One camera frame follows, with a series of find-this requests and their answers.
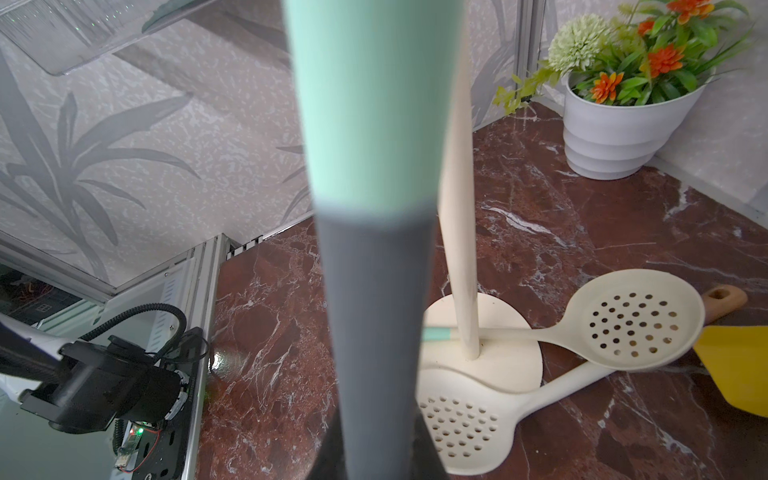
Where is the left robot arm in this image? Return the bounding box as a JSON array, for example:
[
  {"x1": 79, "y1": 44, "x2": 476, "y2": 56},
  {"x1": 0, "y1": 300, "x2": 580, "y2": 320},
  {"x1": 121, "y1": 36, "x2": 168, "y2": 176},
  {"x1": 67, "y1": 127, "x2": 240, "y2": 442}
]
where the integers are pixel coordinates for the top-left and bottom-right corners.
[{"x1": 1, "y1": 303, "x2": 209, "y2": 434}]

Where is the cream utensil rack stand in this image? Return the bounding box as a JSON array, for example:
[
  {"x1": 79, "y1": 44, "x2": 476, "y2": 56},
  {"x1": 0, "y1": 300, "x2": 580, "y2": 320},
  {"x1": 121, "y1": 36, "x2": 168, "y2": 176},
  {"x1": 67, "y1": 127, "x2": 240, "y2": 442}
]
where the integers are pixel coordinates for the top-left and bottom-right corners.
[{"x1": 420, "y1": 33, "x2": 543, "y2": 393}]

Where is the cream slotted spatula wooden handle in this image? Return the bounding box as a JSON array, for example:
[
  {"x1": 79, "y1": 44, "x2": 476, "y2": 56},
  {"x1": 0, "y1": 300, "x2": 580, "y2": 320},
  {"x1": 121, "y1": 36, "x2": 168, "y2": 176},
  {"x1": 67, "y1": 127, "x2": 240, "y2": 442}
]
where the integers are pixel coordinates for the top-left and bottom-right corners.
[{"x1": 417, "y1": 285, "x2": 747, "y2": 476}]

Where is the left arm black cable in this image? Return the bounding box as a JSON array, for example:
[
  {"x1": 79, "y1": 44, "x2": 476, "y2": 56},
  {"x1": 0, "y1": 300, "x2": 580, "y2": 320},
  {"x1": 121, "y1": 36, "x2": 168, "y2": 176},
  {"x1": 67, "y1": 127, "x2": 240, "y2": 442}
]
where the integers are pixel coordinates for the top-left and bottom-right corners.
[{"x1": 77, "y1": 302, "x2": 188, "y2": 361}]

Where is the potted artificial plant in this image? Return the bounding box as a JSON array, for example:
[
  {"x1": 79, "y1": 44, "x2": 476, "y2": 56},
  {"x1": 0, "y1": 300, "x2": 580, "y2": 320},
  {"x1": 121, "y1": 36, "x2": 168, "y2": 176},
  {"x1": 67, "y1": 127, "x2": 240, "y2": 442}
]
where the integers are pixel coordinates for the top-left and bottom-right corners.
[{"x1": 494, "y1": 1, "x2": 751, "y2": 181}]

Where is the cream skimmer leaning on rack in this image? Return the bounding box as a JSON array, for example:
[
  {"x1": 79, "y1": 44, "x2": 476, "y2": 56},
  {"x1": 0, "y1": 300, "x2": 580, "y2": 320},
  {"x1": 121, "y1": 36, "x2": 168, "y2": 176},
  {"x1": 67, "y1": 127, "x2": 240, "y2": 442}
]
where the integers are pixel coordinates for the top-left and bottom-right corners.
[{"x1": 421, "y1": 268, "x2": 707, "y2": 372}]

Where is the grey skimmer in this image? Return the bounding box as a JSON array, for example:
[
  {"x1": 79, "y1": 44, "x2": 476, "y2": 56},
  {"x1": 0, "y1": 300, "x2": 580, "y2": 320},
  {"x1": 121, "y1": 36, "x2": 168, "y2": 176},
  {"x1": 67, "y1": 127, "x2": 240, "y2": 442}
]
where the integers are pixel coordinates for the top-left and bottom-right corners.
[{"x1": 282, "y1": 1, "x2": 464, "y2": 479}]

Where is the clear plastic wall shelf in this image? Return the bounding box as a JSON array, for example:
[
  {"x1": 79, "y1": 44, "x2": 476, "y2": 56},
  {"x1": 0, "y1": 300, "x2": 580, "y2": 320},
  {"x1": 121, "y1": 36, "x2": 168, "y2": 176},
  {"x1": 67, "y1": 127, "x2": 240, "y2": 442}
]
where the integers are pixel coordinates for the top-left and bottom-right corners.
[{"x1": 1, "y1": 0, "x2": 210, "y2": 76}]

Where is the yellow toy shovel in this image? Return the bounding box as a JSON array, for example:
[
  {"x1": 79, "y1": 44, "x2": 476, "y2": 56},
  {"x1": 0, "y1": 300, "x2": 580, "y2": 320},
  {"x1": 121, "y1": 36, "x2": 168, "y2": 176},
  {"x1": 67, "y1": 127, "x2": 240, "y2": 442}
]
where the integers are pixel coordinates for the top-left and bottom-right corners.
[{"x1": 694, "y1": 326, "x2": 767, "y2": 418}]

